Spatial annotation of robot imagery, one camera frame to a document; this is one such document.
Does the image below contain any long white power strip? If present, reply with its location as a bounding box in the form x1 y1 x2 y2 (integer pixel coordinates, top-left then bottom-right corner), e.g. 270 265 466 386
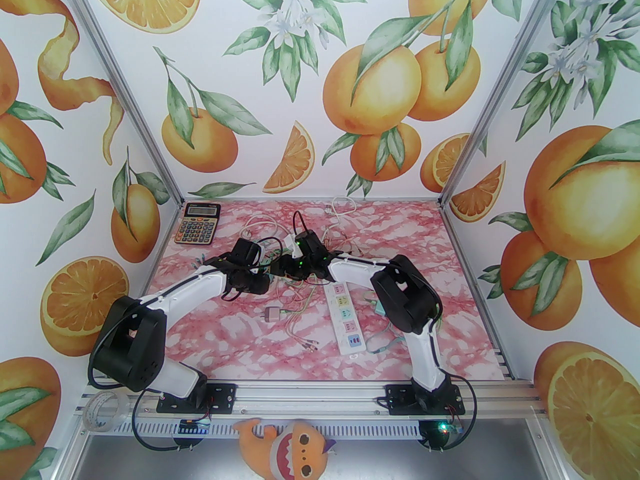
324 282 369 357

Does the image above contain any black gold desk calculator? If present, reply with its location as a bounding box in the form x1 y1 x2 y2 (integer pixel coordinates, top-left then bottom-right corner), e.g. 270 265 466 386
174 202 222 245

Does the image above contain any orange plush monster toy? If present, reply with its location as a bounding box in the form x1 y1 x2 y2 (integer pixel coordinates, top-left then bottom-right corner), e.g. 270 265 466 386
235 418 337 480

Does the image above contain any clear tape roll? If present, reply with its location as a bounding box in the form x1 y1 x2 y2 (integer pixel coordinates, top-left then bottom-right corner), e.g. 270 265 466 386
84 390 126 431

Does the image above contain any circuit board with green light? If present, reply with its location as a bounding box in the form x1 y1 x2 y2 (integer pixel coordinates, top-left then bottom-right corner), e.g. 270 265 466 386
422 419 463 439

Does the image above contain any beige braided cable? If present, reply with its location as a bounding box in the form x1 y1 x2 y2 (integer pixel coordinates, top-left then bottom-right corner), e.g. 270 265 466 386
242 215 281 236

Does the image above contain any pink multi-head charging cable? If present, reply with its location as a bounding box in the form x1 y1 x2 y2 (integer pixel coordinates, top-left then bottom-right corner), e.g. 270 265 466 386
280 288 321 353

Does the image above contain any mint multi-head charging cable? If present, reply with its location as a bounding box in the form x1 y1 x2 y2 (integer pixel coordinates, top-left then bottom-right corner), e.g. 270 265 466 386
367 313 418 354

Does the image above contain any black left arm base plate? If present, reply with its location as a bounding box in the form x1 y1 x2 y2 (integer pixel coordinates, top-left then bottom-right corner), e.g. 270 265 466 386
156 382 237 414

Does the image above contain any aluminium mounting rail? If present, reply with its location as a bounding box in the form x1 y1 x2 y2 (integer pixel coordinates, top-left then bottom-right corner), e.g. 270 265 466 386
75 375 546 439

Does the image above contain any white slotted cable duct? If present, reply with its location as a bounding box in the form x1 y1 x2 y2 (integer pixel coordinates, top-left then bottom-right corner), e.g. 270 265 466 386
135 420 426 439

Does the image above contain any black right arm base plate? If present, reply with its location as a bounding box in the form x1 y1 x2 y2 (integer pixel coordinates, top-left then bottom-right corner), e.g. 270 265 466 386
385 383 466 415

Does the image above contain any black left base cable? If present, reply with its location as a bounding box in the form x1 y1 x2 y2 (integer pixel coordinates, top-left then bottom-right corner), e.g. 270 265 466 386
131 385 201 453

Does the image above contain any black base cable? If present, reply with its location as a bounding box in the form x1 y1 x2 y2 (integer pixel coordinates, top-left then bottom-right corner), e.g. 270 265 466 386
131 385 201 453
442 374 477 451

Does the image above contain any black right base cable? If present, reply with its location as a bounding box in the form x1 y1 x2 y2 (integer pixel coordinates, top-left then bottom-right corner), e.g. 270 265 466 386
442 374 477 451

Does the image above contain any aluminium frame post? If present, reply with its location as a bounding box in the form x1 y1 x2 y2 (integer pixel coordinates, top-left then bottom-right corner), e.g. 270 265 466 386
439 0 572 206
64 0 183 206

